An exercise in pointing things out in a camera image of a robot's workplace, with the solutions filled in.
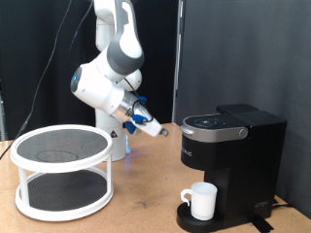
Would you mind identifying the white ceramic mug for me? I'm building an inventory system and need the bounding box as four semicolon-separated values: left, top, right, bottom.
180;181;219;221

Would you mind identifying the black camera cable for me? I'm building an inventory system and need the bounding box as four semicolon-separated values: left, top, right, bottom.
0;0;95;160

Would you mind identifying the black curtain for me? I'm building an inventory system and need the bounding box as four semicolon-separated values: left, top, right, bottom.
0;0;180;142

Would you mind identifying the black Keurig coffee machine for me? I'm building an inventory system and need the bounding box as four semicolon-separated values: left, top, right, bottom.
176;103;288;233

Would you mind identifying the grey metal frame post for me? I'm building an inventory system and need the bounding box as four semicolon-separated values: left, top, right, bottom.
171;0;187;124

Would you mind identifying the black tape strip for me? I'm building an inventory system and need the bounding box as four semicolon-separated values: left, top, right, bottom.
249;215;275;233

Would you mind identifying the white two-tier turntable stand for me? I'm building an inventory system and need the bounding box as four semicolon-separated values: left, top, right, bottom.
9;124;115;222

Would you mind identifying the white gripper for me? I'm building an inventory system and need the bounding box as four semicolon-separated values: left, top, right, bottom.
131;106;170;138

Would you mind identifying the blue cable clip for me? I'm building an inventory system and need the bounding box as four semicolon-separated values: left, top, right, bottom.
131;95;150;125

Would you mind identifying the black power cord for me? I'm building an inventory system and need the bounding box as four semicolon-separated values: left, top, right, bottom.
271;197;294;210

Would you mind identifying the blue-mounted wrist camera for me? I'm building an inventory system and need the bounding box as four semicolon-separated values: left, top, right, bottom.
124;120;142;136

